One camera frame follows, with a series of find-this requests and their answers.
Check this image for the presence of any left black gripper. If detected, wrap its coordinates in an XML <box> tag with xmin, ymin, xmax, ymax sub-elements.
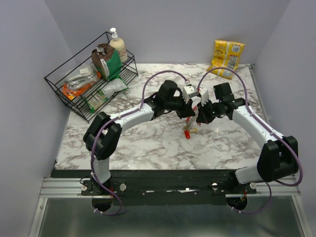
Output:
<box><xmin>164</xmin><ymin>93</ymin><xmax>196</xmax><ymax>119</ymax></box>

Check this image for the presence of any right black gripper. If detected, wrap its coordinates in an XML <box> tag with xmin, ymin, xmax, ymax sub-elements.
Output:
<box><xmin>196</xmin><ymin>98</ymin><xmax>222</xmax><ymax>124</ymax></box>

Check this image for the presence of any metal red key organizer plate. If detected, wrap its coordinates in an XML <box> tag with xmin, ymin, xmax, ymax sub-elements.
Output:
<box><xmin>184</xmin><ymin>116</ymin><xmax>197</xmax><ymax>130</ymax></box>

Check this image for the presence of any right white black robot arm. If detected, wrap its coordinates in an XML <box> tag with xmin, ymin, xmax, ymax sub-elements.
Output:
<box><xmin>197</xmin><ymin>82</ymin><xmax>299</xmax><ymax>194</ymax></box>

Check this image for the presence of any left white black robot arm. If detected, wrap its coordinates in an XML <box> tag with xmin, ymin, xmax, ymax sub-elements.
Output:
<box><xmin>83</xmin><ymin>80</ymin><xmax>198</xmax><ymax>195</ymax></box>

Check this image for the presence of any yellow key tag centre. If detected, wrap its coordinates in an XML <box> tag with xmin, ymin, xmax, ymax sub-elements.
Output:
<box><xmin>189</xmin><ymin>127</ymin><xmax>198</xmax><ymax>133</ymax></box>

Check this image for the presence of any small red key tag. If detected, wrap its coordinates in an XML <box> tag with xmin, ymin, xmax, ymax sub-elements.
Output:
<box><xmin>184</xmin><ymin>130</ymin><xmax>191</xmax><ymax>139</ymax></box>

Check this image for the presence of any yellow chips bag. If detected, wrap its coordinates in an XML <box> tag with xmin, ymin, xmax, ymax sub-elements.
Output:
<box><xmin>207</xmin><ymin>40</ymin><xmax>245</xmax><ymax>71</ymax></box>

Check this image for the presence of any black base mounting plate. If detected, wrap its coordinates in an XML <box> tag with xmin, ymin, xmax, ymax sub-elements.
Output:
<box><xmin>50</xmin><ymin>169</ymin><xmax>288</xmax><ymax>207</ymax></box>

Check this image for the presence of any green white snack packet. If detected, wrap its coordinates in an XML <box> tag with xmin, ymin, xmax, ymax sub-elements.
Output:
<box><xmin>86</xmin><ymin>77</ymin><xmax>128</xmax><ymax>113</ymax></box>

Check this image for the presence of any brown green bag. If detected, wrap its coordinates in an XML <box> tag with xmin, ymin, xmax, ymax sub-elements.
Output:
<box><xmin>91</xmin><ymin>43</ymin><xmax>122</xmax><ymax>81</ymax></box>

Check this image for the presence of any cream pump lotion bottle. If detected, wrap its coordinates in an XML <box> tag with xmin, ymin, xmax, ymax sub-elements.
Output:
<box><xmin>110</xmin><ymin>28</ymin><xmax>128</xmax><ymax>63</ymax></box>

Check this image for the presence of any clear plastic packet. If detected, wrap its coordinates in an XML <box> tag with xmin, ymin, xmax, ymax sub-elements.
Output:
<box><xmin>65</xmin><ymin>64</ymin><xmax>98</xmax><ymax>89</ymax></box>

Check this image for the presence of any orange snack packet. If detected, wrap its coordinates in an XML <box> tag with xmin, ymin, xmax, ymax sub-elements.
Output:
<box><xmin>62</xmin><ymin>83</ymin><xmax>93</xmax><ymax>100</ymax></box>

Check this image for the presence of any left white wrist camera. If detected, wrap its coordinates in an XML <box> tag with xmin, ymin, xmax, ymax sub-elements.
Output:
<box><xmin>182</xmin><ymin>85</ymin><xmax>198</xmax><ymax>104</ymax></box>

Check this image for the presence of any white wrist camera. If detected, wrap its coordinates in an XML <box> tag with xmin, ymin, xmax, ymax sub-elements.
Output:
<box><xmin>182</xmin><ymin>85</ymin><xmax>198</xmax><ymax>104</ymax></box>
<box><xmin>199</xmin><ymin>88</ymin><xmax>209</xmax><ymax>106</ymax></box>

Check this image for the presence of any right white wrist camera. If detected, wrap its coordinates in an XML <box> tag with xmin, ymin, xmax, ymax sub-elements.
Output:
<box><xmin>199</xmin><ymin>88</ymin><xmax>209</xmax><ymax>106</ymax></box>

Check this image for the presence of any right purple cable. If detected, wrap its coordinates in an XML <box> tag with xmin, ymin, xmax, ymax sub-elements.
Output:
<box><xmin>197</xmin><ymin>67</ymin><xmax>304</xmax><ymax>214</ymax></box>

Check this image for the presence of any purple cable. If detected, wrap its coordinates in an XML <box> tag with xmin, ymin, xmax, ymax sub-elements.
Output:
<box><xmin>197</xmin><ymin>67</ymin><xmax>304</xmax><ymax>214</ymax></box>
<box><xmin>90</xmin><ymin>70</ymin><xmax>191</xmax><ymax>216</ymax></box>

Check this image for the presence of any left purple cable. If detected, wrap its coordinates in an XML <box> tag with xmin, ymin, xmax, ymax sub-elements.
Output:
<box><xmin>90</xmin><ymin>70</ymin><xmax>191</xmax><ymax>216</ymax></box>

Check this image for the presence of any black wire rack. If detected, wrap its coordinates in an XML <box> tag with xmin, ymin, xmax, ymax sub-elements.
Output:
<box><xmin>44</xmin><ymin>32</ymin><xmax>138</xmax><ymax>122</ymax></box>

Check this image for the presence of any aluminium rail frame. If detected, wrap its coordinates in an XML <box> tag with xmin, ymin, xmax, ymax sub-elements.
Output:
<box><xmin>30</xmin><ymin>177</ymin><xmax>312</xmax><ymax>237</ymax></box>

